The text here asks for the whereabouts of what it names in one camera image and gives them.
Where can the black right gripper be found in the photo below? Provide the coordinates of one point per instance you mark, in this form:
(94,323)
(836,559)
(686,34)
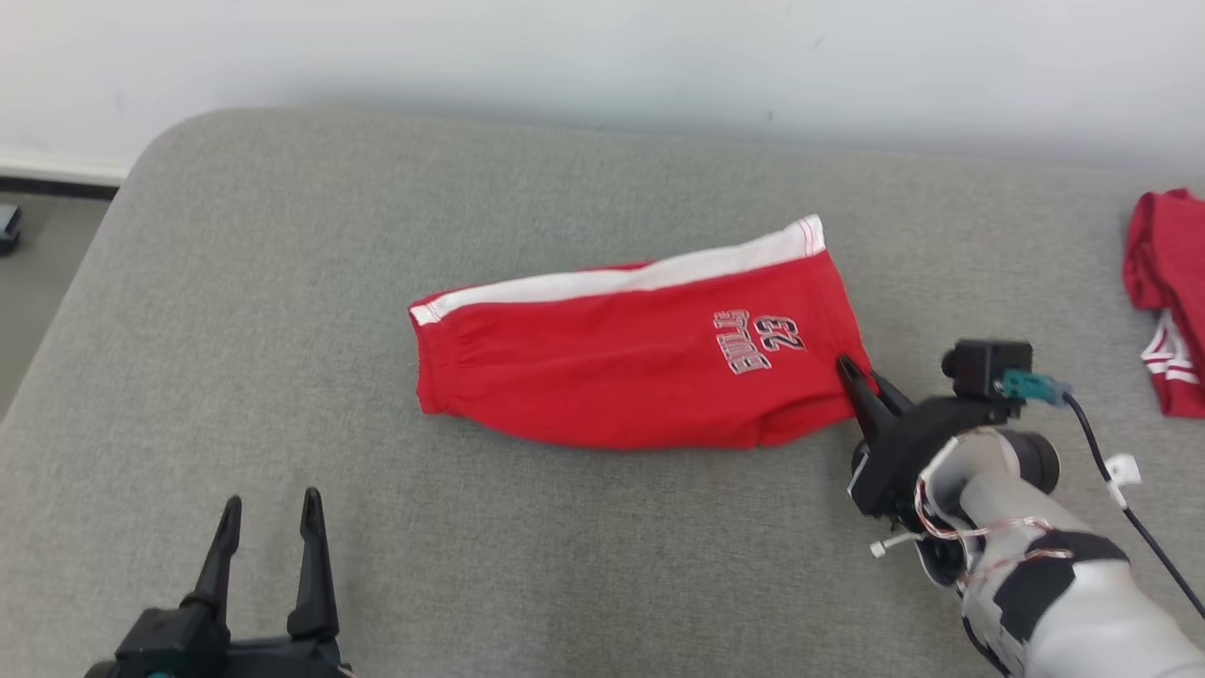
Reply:
(908,452)

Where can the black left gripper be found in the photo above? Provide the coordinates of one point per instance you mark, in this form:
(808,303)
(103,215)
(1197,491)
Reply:
(273,659)

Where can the red shorts white side stripe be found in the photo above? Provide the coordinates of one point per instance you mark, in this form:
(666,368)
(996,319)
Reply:
(612,367)

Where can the red basketball jersey number 23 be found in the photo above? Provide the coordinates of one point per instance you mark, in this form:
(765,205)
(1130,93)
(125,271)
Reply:
(1172,282)

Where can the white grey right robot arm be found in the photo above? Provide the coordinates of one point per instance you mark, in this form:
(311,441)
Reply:
(1036,565)

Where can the small dark floor object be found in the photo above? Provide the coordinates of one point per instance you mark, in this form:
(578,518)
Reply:
(8,229)

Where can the white skirting board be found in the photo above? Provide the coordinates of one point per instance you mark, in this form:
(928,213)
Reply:
(56,168)

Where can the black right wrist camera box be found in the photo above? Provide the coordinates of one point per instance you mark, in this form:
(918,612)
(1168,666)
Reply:
(984,367)

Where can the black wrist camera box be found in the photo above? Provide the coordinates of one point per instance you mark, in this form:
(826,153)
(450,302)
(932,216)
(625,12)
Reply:
(984,367)
(174,640)

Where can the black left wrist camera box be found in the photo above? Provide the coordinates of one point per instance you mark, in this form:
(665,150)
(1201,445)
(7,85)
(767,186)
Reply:
(174,640)

